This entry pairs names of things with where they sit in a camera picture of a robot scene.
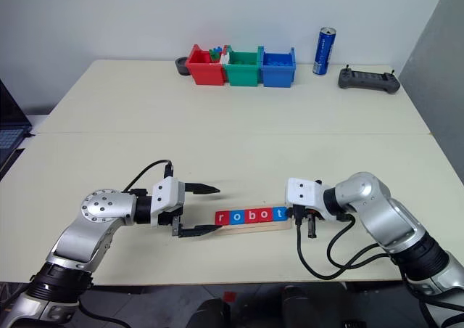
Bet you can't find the red plastic bin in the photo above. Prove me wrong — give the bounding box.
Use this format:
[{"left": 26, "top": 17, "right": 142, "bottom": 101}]
[{"left": 185, "top": 44, "right": 226, "bottom": 86}]

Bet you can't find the green plastic bin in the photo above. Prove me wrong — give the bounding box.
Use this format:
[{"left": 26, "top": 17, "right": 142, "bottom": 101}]
[{"left": 223, "top": 45, "right": 262, "bottom": 87}]

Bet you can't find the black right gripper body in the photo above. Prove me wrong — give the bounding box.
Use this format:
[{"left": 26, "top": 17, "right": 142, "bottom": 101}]
[{"left": 302, "top": 206, "right": 323, "bottom": 222}]

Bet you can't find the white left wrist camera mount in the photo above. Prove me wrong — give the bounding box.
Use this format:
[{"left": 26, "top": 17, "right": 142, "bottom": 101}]
[{"left": 150, "top": 176, "right": 184, "bottom": 229}]

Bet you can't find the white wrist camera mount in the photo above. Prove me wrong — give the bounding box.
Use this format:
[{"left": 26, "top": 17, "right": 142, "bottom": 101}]
[
  {"left": 284, "top": 177, "right": 326, "bottom": 215},
  {"left": 150, "top": 176, "right": 184, "bottom": 229}
]

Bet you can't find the blue plastic bin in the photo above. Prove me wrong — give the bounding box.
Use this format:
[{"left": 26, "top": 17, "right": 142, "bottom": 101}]
[{"left": 257, "top": 46, "right": 297, "bottom": 89}]

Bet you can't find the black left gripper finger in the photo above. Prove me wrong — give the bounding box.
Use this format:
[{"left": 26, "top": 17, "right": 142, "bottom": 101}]
[
  {"left": 183, "top": 182, "right": 221, "bottom": 197},
  {"left": 170, "top": 217, "right": 223, "bottom": 239}
]

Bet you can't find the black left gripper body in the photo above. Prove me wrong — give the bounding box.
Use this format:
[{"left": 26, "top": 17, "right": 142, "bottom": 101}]
[{"left": 158, "top": 182, "right": 186, "bottom": 229}]

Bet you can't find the dark laptop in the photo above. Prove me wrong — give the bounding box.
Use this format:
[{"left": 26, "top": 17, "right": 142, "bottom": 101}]
[{"left": 0, "top": 78, "right": 36, "bottom": 169}]

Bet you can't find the dark rounded shape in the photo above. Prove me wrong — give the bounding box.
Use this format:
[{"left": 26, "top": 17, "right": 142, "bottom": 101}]
[{"left": 186, "top": 298, "right": 233, "bottom": 328}]

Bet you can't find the blue drink can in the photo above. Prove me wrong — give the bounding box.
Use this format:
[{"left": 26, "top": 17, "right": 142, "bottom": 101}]
[{"left": 312, "top": 26, "right": 337, "bottom": 76}]

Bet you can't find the dark grey remote controller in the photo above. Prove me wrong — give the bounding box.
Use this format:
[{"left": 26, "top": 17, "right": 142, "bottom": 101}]
[{"left": 338, "top": 64, "right": 402, "bottom": 94}]

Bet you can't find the blue toy bricks pile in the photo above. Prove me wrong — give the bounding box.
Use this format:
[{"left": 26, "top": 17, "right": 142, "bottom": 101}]
[{"left": 263, "top": 53, "right": 293, "bottom": 67}]

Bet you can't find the dark grey round dish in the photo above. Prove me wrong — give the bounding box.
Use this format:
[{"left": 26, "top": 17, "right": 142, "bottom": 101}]
[{"left": 175, "top": 56, "right": 191, "bottom": 77}]

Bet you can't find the wooden letter tray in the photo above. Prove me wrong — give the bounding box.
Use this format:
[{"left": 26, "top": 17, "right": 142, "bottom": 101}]
[{"left": 216, "top": 207, "right": 293, "bottom": 235}]

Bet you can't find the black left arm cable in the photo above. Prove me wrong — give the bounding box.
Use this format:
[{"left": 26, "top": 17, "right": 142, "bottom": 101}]
[{"left": 121, "top": 159, "right": 175, "bottom": 193}]

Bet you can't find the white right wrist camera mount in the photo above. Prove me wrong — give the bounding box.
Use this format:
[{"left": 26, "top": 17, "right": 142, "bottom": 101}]
[{"left": 284, "top": 177, "right": 326, "bottom": 215}]

